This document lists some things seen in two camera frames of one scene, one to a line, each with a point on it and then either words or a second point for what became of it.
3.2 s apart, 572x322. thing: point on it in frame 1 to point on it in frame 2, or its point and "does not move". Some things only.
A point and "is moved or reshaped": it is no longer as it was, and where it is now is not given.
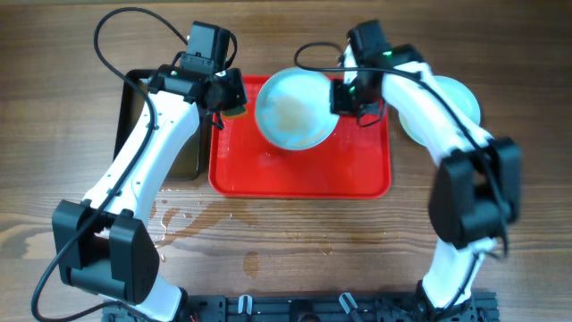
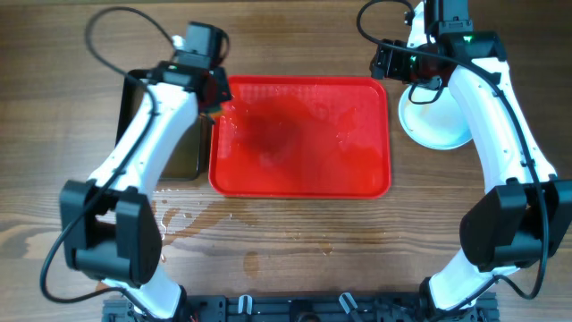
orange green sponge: (234, 112) is moved or reshaped
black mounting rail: (310, 308) does not move
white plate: (293, 110) is moved or reshaped
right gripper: (339, 104) to (387, 63)
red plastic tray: (354, 161) does not move
